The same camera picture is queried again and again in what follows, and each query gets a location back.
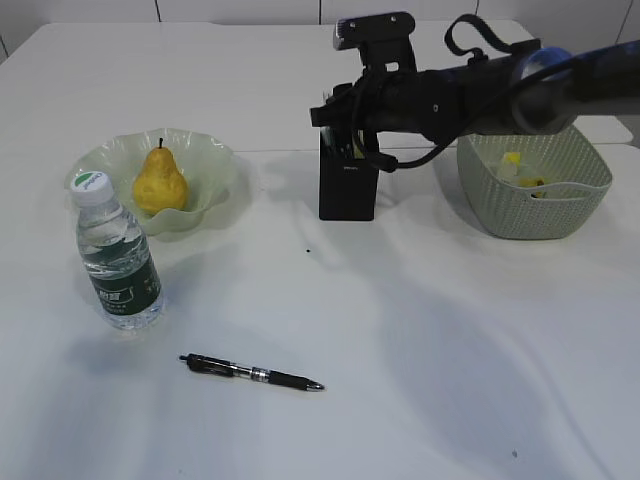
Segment black square pen holder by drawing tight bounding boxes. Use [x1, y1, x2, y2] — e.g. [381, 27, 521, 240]
[319, 127, 379, 222]

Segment green utility knife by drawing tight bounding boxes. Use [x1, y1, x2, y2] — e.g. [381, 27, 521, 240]
[321, 127, 334, 150]

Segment clear water bottle green label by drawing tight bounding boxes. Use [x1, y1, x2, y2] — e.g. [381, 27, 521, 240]
[70, 171, 164, 331]

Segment green woven plastic basket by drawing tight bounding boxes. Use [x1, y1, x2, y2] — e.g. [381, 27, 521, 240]
[457, 126, 613, 240]

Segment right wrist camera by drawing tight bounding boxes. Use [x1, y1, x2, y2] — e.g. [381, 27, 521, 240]
[332, 11, 417, 72]

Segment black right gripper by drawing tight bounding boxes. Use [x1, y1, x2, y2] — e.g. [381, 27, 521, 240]
[310, 71, 423, 134]

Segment black gel pen left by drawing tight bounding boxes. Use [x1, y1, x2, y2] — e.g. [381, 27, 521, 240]
[179, 353, 325, 392]

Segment yellow utility knife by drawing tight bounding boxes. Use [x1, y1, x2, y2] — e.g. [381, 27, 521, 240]
[352, 131, 366, 160]

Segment yellow pear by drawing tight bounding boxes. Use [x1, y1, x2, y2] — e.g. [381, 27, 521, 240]
[133, 138, 190, 215]

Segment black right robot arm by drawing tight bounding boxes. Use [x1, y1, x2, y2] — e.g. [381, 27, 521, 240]
[310, 41, 639, 145]

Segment green wavy glass plate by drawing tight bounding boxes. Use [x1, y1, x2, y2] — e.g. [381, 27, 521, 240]
[64, 128, 238, 236]

